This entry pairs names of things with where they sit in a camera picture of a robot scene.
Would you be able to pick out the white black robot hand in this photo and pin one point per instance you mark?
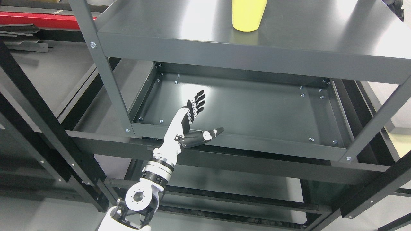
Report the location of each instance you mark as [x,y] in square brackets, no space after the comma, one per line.
[178,135]

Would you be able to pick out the yellow plastic cup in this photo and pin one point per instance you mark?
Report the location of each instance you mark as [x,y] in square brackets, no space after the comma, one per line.
[247,14]

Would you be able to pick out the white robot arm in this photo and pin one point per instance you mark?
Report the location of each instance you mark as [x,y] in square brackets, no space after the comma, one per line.
[135,211]

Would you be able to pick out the black metal shelf rack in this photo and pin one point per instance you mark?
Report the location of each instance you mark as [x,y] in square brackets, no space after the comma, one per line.
[56,107]

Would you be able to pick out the grey metal shelf unit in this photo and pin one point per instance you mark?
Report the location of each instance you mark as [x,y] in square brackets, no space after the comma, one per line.
[318,79]

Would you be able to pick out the red metal beam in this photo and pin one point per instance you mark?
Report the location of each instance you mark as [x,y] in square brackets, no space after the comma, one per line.
[40,20]

